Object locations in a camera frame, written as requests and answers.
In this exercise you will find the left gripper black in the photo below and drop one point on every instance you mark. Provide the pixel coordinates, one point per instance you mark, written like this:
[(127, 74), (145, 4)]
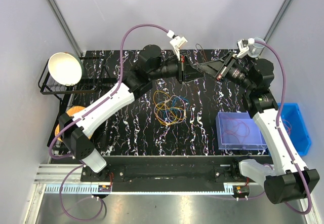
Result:
[(187, 72)]

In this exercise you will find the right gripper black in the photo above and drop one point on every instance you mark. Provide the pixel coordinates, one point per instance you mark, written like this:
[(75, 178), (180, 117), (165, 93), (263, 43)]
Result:
[(218, 68)]

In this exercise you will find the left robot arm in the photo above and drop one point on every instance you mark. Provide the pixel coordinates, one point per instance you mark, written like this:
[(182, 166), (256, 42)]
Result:
[(137, 81)]

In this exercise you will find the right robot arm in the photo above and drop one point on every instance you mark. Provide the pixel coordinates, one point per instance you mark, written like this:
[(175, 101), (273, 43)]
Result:
[(290, 179)]

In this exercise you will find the white mug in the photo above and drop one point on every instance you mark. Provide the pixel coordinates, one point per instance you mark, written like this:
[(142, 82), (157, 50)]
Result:
[(256, 49)]

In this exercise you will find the purple translucent box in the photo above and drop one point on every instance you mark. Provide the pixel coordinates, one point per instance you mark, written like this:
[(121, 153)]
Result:
[(237, 131)]

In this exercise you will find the blue plastic bin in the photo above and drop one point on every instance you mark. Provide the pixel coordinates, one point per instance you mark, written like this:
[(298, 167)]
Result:
[(295, 126)]

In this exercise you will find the orange woven mat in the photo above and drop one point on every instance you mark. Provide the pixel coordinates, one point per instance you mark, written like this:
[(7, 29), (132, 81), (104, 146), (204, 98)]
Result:
[(70, 112)]

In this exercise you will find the white bowl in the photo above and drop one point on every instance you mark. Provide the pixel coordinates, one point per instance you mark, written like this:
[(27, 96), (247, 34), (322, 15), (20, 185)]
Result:
[(65, 68)]

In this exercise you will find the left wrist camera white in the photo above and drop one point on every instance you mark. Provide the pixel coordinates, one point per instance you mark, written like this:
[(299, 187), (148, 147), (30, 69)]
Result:
[(176, 42)]

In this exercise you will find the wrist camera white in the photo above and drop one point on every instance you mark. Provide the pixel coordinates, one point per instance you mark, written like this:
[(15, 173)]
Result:
[(176, 42), (244, 46)]

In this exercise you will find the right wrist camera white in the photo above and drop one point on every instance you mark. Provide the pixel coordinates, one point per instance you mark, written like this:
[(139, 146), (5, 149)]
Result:
[(244, 46)]

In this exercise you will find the black wire dish rack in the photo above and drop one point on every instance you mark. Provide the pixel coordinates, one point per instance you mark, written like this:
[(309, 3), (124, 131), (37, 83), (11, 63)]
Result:
[(95, 78)]

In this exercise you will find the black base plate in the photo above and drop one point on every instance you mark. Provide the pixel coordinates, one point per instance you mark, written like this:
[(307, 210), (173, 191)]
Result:
[(167, 174)]

